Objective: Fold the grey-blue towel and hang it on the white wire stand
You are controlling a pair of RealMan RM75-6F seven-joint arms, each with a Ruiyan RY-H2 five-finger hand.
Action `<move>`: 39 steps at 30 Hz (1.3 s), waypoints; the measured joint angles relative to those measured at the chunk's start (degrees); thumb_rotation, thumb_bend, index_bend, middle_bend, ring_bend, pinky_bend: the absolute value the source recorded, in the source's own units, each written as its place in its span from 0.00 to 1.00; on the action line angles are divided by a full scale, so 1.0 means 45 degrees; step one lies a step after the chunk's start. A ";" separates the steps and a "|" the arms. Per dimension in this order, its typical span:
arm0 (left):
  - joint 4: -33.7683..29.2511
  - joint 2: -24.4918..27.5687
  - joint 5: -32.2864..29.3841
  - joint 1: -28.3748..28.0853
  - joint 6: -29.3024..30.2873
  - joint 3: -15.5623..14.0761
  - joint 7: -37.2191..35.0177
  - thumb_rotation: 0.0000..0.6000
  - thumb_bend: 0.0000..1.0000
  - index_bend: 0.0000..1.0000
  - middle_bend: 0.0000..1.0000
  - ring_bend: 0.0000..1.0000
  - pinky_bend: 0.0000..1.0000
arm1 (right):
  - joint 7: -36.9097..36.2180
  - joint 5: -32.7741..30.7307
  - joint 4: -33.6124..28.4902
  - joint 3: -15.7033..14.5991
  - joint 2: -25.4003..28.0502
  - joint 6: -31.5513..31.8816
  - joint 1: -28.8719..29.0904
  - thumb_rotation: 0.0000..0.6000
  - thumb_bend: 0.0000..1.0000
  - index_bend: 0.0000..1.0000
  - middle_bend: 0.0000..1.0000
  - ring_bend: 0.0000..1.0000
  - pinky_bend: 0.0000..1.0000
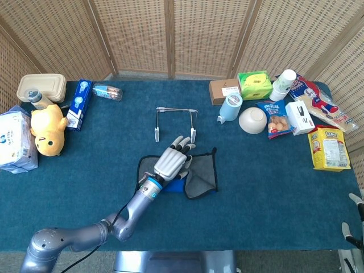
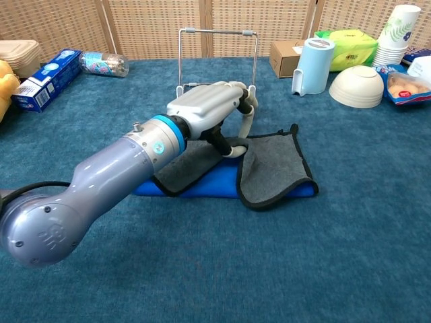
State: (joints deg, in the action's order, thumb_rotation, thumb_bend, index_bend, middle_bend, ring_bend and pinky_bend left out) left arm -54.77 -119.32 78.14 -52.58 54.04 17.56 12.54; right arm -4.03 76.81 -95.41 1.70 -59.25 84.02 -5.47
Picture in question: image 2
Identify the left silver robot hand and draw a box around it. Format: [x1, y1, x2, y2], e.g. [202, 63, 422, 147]
[166, 81, 259, 158]

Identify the grey and blue towel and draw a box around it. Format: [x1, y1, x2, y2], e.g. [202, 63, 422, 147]
[131, 123, 320, 212]

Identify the brown cardboard box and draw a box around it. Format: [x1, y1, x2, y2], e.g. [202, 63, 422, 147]
[269, 40, 306, 79]

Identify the woven bamboo folding screen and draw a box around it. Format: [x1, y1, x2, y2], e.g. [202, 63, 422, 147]
[0, 0, 431, 63]

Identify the clear plastic snack jar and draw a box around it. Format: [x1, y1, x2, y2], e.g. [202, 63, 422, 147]
[79, 51, 130, 78]

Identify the light blue cylindrical container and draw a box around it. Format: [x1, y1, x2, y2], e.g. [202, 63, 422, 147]
[291, 37, 336, 98]

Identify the beige upturned bowl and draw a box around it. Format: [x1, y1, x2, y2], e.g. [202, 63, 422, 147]
[328, 65, 385, 109]

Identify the blue toothpaste box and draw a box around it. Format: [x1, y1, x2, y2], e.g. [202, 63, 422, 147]
[11, 48, 84, 114]

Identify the green tissue pack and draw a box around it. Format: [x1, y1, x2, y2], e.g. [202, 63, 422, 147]
[314, 29, 379, 73]

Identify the beige lidded lunch box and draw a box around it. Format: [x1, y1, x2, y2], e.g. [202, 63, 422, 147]
[0, 39, 43, 79]

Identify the yellow plush toy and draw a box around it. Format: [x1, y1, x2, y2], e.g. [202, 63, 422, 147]
[0, 59, 21, 122]

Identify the stack of paper cups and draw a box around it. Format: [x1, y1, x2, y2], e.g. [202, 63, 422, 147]
[372, 4, 422, 68]

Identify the blue cookie snack bag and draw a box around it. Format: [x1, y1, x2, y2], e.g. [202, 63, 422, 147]
[375, 63, 431, 106]

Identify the red blue noodle packet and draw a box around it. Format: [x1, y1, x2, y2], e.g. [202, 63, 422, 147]
[402, 46, 431, 65]

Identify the white stapler box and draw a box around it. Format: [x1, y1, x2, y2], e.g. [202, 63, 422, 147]
[406, 55, 431, 80]

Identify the metal wire rack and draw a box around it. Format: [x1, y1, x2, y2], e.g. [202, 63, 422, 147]
[176, 27, 259, 102]

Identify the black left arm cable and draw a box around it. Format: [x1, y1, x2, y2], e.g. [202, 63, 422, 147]
[0, 180, 72, 207]

